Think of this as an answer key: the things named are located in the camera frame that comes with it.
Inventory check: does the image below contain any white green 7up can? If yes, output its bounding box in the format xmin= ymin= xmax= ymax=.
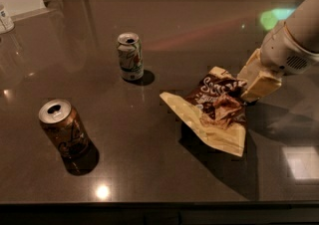
xmin=117 ymin=32 xmax=144 ymax=82

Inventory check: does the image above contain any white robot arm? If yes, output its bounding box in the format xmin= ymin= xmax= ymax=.
xmin=237 ymin=0 xmax=319 ymax=103

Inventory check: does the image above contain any white bottle at left edge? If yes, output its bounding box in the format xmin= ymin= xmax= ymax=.
xmin=0 ymin=4 xmax=14 ymax=34

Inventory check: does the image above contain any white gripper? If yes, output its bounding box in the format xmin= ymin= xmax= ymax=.
xmin=237 ymin=21 xmax=319 ymax=103

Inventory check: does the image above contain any brown soda can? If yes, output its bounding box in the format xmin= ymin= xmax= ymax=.
xmin=38 ymin=99 xmax=92 ymax=160

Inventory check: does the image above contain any brown sea salt chip bag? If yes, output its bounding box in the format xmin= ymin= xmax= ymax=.
xmin=159 ymin=67 xmax=246 ymax=157

